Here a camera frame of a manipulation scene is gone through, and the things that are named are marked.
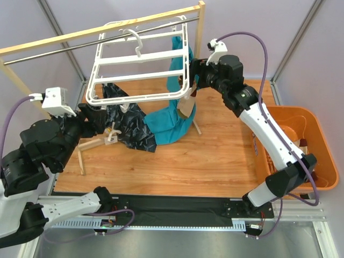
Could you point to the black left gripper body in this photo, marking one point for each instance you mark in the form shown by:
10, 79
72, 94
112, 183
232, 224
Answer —
87, 118

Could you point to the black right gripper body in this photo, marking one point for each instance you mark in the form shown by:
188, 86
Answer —
195, 73

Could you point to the striped sock maroon toe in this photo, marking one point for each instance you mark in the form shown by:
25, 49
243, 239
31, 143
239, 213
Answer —
185, 106

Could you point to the teal shorts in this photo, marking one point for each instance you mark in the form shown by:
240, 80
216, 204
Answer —
166, 124

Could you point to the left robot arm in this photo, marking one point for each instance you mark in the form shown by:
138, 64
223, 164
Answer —
48, 143

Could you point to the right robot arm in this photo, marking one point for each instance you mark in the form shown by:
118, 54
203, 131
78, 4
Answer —
293, 166

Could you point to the dark shark print shorts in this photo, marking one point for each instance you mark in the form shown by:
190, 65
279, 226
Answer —
135, 134

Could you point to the orange plastic laundry basket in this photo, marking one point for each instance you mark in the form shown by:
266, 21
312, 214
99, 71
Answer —
298, 123

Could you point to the striped sock in basket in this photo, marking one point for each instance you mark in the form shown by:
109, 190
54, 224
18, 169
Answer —
302, 145

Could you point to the black base cloth strip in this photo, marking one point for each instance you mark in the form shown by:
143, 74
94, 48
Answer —
187, 212

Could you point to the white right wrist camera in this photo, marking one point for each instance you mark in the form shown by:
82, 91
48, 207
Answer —
218, 49

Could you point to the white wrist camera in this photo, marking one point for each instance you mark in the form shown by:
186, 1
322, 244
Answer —
54, 101
218, 49

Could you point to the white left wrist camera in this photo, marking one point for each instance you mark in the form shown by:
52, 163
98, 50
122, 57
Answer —
54, 101

